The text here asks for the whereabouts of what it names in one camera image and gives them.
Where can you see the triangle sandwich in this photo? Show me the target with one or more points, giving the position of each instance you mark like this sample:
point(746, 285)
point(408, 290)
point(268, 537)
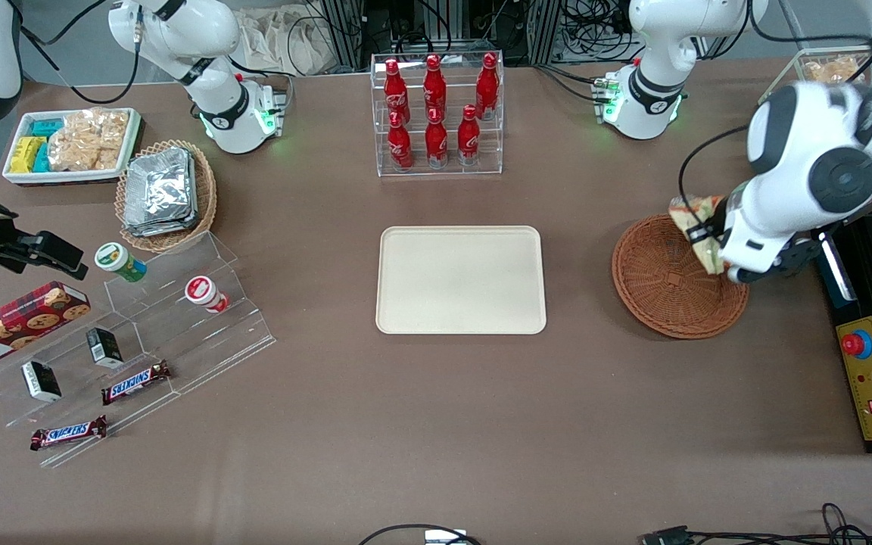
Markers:
point(689, 212)

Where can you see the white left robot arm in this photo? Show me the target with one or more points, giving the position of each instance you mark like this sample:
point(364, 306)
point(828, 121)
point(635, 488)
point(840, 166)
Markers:
point(807, 151)

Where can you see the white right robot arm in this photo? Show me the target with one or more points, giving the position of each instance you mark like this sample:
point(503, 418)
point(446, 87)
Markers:
point(179, 30)

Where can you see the brown round wicker basket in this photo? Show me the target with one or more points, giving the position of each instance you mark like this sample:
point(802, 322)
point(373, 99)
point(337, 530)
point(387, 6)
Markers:
point(663, 288)

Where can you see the white rectangular snack tray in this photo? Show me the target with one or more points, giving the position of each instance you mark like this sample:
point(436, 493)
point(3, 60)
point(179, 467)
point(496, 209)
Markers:
point(65, 176)

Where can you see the tan oval wicker basket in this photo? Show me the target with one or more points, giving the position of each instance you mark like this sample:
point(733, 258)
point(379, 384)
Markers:
point(205, 197)

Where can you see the beige plastic tray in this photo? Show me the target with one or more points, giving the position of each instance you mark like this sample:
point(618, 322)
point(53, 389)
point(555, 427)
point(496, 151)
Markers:
point(459, 280)

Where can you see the green lidded cup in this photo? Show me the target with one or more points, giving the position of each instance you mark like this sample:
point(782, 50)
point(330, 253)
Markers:
point(118, 261)

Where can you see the red tartan cookie box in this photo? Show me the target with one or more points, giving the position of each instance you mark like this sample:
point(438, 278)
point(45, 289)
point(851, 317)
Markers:
point(20, 325)

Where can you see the yellow snack pack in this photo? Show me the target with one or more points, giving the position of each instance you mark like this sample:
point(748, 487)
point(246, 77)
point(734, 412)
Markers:
point(23, 154)

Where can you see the teal snack pack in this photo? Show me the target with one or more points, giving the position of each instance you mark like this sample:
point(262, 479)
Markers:
point(42, 159)
point(46, 126)

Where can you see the small black box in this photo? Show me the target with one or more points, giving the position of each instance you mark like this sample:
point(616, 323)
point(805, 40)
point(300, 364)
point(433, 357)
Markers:
point(41, 381)
point(105, 347)

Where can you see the clear bag of crackers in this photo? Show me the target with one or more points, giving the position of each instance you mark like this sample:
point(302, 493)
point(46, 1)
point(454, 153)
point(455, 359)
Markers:
point(88, 140)

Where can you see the silver foil packs stack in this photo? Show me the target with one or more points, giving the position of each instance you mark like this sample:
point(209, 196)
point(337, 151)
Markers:
point(160, 193)

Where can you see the black machine housing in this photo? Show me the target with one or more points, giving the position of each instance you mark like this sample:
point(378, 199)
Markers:
point(871, 272)

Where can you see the red emergency stop button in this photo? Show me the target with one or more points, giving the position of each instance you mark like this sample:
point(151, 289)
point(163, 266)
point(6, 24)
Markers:
point(856, 344)

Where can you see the brown snickers bar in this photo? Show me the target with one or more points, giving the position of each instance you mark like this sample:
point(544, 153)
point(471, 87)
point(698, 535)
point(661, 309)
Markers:
point(69, 433)
point(135, 382)

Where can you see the red lidded cup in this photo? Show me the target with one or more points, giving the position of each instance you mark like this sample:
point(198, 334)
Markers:
point(205, 293)

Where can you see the clear acrylic stepped stand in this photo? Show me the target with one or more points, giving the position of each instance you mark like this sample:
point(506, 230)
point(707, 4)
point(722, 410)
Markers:
point(201, 348)

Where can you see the bag of fried snacks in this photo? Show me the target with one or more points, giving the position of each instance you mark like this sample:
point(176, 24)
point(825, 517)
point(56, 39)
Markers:
point(833, 70)

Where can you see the clear acrylic bottle rack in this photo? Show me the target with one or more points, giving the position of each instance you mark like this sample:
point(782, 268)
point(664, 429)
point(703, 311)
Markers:
point(496, 163)

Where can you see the red cola bottle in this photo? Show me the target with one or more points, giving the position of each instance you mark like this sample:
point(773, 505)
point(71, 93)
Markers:
point(468, 136)
point(436, 140)
point(487, 85)
point(434, 85)
point(393, 87)
point(400, 144)

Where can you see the crumpled white plastic bags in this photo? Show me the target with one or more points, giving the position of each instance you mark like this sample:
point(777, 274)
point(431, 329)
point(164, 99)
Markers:
point(284, 38)

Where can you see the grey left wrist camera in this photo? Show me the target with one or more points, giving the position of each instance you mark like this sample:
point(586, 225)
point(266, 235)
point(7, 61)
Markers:
point(740, 274)

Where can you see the aluminium frame profile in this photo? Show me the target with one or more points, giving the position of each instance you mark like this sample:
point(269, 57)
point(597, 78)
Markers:
point(341, 34)
point(543, 30)

